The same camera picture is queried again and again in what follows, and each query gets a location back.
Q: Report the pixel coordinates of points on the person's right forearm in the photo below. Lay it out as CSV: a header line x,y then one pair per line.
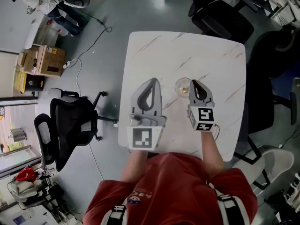
x,y
212,153

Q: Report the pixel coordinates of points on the black padded office chair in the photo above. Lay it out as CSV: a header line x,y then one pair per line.
x,y
218,15

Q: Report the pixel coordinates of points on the clear glass cup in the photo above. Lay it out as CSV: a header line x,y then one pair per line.
x,y
181,85

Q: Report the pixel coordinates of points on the golden spoon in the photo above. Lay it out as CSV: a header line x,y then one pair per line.
x,y
185,90

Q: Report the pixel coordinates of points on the black bin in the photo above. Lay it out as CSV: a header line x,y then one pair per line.
x,y
35,83

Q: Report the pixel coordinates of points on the white power strip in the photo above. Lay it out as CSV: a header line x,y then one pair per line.
x,y
67,64

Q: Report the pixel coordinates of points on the brown cardboard box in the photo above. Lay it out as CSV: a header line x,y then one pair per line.
x,y
47,60

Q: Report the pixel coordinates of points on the white shell chair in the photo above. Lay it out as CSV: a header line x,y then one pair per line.
x,y
272,165

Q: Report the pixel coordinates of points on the yellow box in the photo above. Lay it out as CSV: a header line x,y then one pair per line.
x,y
20,81

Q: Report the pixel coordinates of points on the red bag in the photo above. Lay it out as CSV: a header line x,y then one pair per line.
x,y
25,174

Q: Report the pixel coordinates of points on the black mesh office chair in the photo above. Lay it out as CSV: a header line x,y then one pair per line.
x,y
65,130

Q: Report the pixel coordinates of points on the person's left forearm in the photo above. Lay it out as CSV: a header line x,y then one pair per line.
x,y
134,165

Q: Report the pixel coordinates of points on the person's red shirt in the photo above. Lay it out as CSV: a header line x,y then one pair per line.
x,y
173,191

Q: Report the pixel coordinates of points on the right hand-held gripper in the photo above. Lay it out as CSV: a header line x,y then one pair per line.
x,y
204,116

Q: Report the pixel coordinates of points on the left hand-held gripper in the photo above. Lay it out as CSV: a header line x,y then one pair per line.
x,y
141,135

